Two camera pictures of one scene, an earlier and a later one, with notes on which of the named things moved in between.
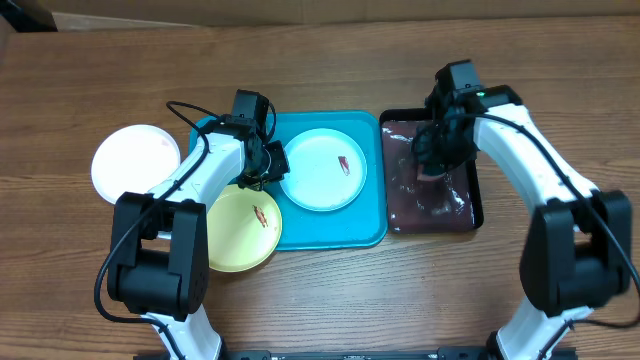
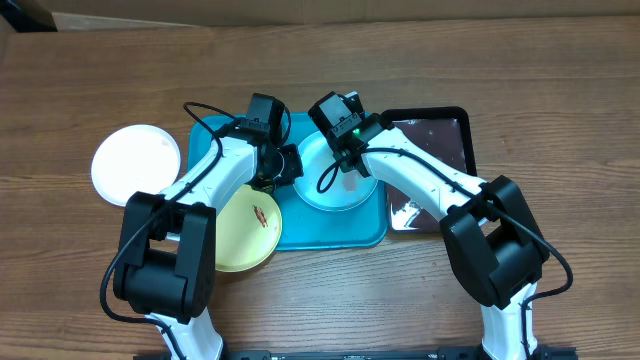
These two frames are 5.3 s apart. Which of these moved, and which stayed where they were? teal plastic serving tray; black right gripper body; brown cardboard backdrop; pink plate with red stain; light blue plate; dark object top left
Moved: black right gripper body; light blue plate
Stayed: dark object top left; pink plate with red stain; brown cardboard backdrop; teal plastic serving tray
